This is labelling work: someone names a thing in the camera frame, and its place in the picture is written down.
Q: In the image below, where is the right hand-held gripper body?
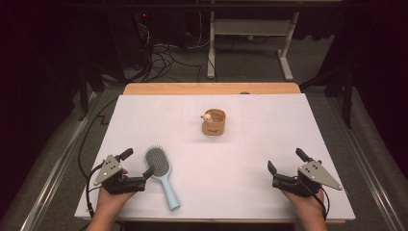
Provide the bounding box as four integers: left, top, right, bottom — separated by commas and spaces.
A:
271, 159, 344, 198

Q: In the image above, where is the person's right hand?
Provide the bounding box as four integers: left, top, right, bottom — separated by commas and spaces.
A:
280, 188, 326, 222

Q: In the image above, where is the metal floor rail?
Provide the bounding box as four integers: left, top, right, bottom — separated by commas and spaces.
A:
325, 95, 403, 231
18, 92, 99, 231

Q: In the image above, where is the black computer tower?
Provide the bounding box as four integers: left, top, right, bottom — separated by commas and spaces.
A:
105, 9, 153, 71

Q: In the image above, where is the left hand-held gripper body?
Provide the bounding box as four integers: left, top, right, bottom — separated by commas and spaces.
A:
93, 154, 147, 195

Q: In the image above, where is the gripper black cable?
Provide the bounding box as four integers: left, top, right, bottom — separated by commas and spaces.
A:
85, 162, 105, 219
301, 179, 331, 222

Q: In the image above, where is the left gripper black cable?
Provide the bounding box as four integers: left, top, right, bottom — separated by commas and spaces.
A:
85, 162, 105, 219

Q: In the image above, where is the wooden table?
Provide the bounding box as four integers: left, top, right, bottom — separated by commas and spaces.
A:
81, 82, 346, 225

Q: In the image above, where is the white board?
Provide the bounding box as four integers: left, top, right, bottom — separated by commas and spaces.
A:
74, 93, 356, 221

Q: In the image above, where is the light blue hairbrush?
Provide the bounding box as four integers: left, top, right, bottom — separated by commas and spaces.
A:
143, 144, 182, 212

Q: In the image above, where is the tangle of black cables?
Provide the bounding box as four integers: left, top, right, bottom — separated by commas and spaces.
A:
136, 22, 219, 83

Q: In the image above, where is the black stand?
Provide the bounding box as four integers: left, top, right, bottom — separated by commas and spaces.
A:
76, 61, 107, 122
299, 61, 355, 129

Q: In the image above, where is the black floor cable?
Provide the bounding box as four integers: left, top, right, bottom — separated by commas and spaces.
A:
77, 97, 119, 181

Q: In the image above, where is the white metal desk frame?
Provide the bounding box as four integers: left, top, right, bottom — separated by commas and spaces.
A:
206, 0, 301, 82

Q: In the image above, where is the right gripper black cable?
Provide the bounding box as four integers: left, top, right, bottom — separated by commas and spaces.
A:
301, 179, 331, 222

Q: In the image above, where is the person's left hand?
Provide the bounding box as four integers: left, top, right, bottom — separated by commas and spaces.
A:
96, 168, 138, 210

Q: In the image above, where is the wooden cup with small figure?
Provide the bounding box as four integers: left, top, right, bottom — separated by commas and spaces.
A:
200, 108, 227, 136

